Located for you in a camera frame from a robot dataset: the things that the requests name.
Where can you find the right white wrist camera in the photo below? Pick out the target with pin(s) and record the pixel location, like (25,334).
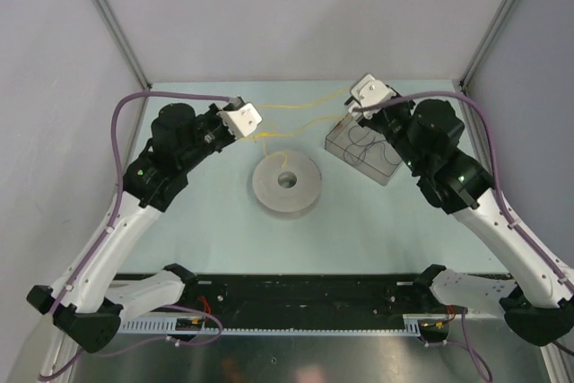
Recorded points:
(366,92)

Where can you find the white plastic spool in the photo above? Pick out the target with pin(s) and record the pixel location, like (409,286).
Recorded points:
(287,184)

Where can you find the clear plastic box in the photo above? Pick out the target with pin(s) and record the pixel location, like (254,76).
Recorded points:
(363,149)

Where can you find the left aluminium frame post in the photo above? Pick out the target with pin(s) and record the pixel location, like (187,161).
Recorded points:
(116,32)

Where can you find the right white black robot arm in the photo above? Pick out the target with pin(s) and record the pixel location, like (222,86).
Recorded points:
(424,130)

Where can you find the aluminium frame post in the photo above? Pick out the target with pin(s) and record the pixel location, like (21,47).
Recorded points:
(495,28)
(116,32)

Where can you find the right aluminium frame post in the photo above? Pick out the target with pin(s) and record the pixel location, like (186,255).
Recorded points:
(495,28)

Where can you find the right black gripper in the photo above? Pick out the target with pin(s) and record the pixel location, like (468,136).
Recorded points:
(373,122)

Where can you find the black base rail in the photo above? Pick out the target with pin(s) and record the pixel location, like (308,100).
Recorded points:
(305,303)

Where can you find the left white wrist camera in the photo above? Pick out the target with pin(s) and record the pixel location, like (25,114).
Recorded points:
(241,118)

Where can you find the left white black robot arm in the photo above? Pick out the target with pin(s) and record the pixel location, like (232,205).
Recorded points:
(82,302)

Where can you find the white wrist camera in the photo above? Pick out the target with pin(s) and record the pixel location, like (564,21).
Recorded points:
(366,92)
(241,118)

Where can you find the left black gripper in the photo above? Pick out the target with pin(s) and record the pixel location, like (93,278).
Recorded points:
(211,114)

